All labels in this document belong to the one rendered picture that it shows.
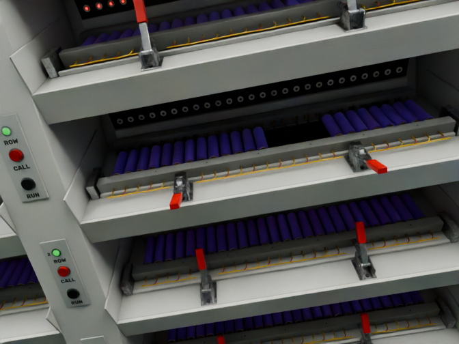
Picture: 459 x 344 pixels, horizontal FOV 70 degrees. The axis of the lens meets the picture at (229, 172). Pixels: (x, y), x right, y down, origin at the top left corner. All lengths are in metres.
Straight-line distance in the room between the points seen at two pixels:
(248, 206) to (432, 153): 0.28
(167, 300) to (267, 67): 0.42
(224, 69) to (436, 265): 0.46
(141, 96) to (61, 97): 0.10
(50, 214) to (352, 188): 0.45
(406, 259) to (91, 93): 0.56
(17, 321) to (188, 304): 0.31
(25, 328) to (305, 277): 0.49
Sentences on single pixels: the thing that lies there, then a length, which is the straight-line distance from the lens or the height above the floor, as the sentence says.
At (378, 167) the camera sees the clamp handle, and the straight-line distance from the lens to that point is 0.45.
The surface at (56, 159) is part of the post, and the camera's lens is 0.52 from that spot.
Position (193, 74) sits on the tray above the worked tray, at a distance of 0.45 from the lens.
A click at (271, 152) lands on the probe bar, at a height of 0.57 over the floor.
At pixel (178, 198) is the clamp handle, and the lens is 0.44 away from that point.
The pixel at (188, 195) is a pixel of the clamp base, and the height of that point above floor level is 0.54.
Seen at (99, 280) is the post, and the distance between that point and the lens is 0.59.
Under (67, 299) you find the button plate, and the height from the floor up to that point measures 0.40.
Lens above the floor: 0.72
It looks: 19 degrees down
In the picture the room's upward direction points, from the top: 11 degrees counter-clockwise
